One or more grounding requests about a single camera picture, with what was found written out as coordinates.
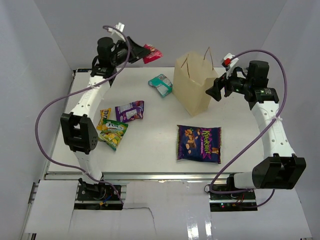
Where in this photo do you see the large dark purple snack bag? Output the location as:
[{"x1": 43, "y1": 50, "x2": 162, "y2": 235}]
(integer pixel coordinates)
[{"x1": 176, "y1": 125, "x2": 222, "y2": 164}]

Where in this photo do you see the green yellow snack packet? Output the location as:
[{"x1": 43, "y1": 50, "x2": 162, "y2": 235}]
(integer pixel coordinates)
[{"x1": 96, "y1": 119, "x2": 129, "y2": 151}]

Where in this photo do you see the brown paper bag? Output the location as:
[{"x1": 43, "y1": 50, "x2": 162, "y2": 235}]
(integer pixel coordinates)
[{"x1": 172, "y1": 47, "x2": 219, "y2": 117}]

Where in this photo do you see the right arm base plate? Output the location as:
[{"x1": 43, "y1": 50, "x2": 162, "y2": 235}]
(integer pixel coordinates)
[{"x1": 204, "y1": 184, "x2": 258, "y2": 212}]

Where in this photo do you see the red pink snack packet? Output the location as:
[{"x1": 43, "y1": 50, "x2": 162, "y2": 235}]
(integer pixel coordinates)
[{"x1": 143, "y1": 44, "x2": 163, "y2": 64}]

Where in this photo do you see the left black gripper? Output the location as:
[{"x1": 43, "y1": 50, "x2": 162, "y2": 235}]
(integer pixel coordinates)
[{"x1": 110, "y1": 36, "x2": 150, "y2": 67}]

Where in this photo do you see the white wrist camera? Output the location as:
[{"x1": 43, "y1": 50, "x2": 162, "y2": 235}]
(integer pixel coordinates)
[
  {"x1": 107, "y1": 22, "x2": 125, "y2": 39},
  {"x1": 221, "y1": 53, "x2": 239, "y2": 79}
]

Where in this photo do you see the yellow candy packet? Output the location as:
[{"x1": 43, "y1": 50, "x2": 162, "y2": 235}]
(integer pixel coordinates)
[{"x1": 96, "y1": 108, "x2": 112, "y2": 131}]

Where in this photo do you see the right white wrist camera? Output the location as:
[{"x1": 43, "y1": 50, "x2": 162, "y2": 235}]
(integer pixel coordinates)
[{"x1": 221, "y1": 53, "x2": 239, "y2": 79}]

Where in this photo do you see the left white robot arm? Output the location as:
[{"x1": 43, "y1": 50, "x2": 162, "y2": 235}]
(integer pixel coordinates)
[{"x1": 60, "y1": 37, "x2": 151, "y2": 200}]

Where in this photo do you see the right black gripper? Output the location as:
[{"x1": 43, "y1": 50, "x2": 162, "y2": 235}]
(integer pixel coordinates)
[{"x1": 206, "y1": 65, "x2": 253, "y2": 102}]

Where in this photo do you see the purple candy packet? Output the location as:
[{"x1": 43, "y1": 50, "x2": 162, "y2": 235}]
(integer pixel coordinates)
[{"x1": 115, "y1": 100, "x2": 145, "y2": 123}]

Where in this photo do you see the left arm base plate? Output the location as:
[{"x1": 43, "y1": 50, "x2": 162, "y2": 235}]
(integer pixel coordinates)
[{"x1": 74, "y1": 184, "x2": 123, "y2": 211}]

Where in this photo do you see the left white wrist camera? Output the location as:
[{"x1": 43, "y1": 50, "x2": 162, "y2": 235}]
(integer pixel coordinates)
[{"x1": 107, "y1": 22, "x2": 125, "y2": 39}]

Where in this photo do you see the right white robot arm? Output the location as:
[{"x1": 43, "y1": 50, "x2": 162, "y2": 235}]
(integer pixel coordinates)
[{"x1": 206, "y1": 57, "x2": 306, "y2": 200}]

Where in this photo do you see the white paper sheet front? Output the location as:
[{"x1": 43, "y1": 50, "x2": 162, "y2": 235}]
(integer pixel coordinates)
[{"x1": 25, "y1": 180, "x2": 312, "y2": 240}]

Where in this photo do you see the aluminium table frame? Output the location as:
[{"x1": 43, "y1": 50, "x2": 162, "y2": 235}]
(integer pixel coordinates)
[{"x1": 24, "y1": 66, "x2": 285, "y2": 236}]

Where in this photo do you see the teal snack packet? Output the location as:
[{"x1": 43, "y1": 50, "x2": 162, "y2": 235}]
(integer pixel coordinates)
[{"x1": 148, "y1": 74, "x2": 173, "y2": 97}]

